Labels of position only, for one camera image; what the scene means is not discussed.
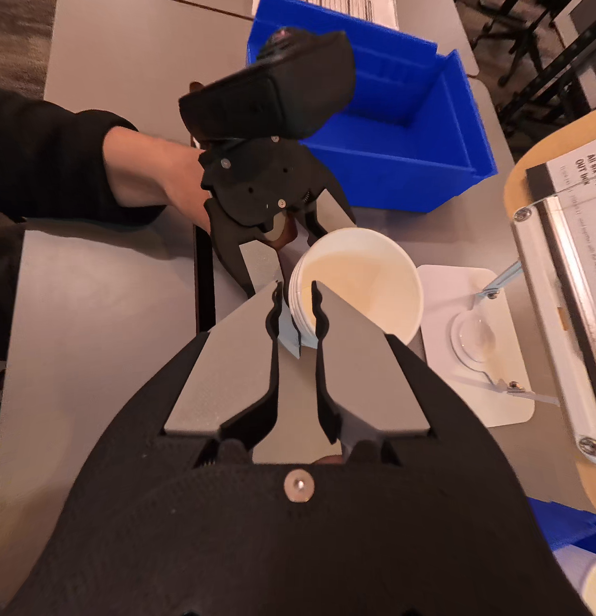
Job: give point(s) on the black office chair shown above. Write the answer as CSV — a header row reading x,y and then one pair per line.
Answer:
x,y
519,29

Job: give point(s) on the stack of nested white cups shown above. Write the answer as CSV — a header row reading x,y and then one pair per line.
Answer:
x,y
365,279

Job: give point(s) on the blue plastic bin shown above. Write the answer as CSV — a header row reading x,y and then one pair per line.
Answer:
x,y
558,524
399,159

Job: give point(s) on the white and wood document stand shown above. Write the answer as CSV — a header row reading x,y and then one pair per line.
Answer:
x,y
471,385

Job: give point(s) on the person's dark clothing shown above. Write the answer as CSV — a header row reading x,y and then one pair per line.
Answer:
x,y
2,288

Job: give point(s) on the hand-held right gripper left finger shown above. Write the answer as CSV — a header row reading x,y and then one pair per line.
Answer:
x,y
216,385

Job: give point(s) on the person's left hand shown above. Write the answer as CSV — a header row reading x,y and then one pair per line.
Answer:
x,y
182,178

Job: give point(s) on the printed instruction sheet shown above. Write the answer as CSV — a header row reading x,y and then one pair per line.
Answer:
x,y
586,192

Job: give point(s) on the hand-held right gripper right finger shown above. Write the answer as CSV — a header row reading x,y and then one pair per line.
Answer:
x,y
370,380

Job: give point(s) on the person's left forearm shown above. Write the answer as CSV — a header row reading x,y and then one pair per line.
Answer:
x,y
48,154

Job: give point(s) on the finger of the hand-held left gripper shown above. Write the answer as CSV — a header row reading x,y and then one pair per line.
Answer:
x,y
262,264
336,214

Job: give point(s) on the black backing board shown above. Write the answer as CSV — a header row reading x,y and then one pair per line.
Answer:
x,y
536,180

